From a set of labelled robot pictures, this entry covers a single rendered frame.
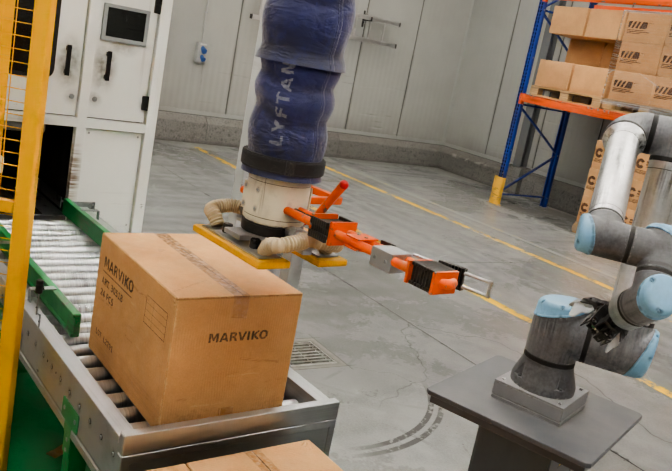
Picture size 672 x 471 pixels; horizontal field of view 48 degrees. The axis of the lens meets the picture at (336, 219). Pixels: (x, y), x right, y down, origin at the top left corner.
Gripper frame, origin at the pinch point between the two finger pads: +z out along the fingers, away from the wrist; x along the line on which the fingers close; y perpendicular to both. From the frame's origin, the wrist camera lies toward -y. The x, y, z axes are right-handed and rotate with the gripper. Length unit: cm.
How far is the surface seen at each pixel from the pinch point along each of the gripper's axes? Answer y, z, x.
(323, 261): 40, 6, -59
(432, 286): 40, -37, -35
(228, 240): 55, 8, -80
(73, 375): 107, 52, -87
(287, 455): 77, 38, -28
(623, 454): -61, 186, 88
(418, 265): 38, -34, -40
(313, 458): 72, 38, -23
